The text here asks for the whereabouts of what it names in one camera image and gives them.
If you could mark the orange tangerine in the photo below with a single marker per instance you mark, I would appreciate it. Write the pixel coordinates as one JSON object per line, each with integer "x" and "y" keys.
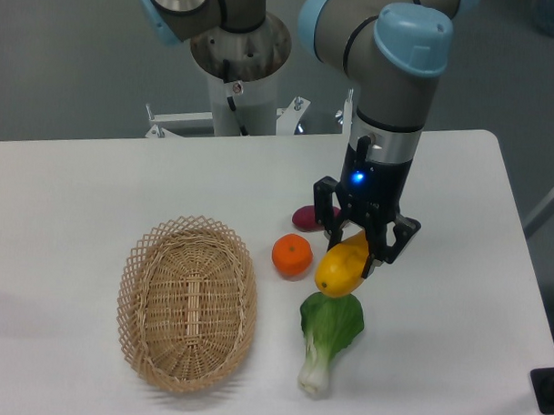
{"x": 291, "y": 255}

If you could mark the black device at table edge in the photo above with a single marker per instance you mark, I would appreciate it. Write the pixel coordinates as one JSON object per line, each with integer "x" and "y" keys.
{"x": 542, "y": 380}

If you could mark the yellow mango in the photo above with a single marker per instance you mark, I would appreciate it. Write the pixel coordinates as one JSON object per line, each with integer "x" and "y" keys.
{"x": 339, "y": 272}

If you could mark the oval wicker basket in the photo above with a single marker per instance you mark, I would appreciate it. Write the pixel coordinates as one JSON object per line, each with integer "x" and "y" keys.
{"x": 187, "y": 304}

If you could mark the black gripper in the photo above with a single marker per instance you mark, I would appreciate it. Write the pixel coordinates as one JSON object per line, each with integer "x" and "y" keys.
{"x": 367, "y": 194}

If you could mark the purple sweet potato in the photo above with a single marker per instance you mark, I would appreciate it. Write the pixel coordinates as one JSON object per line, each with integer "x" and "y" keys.
{"x": 305, "y": 219}

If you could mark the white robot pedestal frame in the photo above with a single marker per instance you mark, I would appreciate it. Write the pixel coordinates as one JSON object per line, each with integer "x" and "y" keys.
{"x": 237, "y": 108}

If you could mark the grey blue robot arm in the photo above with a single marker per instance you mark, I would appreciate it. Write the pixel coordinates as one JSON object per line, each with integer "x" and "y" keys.
{"x": 394, "y": 50}

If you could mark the green bok choy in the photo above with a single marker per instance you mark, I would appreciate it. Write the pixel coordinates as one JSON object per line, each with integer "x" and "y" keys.
{"x": 329, "y": 325}

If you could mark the white furniture leg at right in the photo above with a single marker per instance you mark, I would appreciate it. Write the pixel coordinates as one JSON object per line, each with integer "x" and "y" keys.
{"x": 539, "y": 215}

